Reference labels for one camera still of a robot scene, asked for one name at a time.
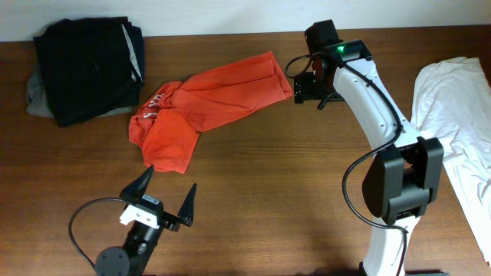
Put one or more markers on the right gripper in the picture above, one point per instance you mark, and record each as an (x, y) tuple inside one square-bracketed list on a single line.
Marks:
[(303, 88)]

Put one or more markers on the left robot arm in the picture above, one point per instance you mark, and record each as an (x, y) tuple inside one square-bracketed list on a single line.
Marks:
[(132, 257)]

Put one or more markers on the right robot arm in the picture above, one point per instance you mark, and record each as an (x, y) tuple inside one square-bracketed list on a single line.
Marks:
[(390, 187)]

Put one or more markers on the red t-shirt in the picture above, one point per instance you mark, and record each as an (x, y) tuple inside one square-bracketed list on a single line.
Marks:
[(167, 127)]

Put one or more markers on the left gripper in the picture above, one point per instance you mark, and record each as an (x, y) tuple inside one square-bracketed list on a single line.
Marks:
[(165, 218)]

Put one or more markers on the black folded garment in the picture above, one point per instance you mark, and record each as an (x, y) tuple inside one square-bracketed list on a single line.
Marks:
[(90, 67)]

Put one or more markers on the white t-shirt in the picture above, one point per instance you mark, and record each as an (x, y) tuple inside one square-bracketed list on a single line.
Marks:
[(452, 103)]

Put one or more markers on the grey folded garment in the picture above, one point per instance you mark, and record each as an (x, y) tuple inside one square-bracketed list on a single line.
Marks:
[(37, 99)]

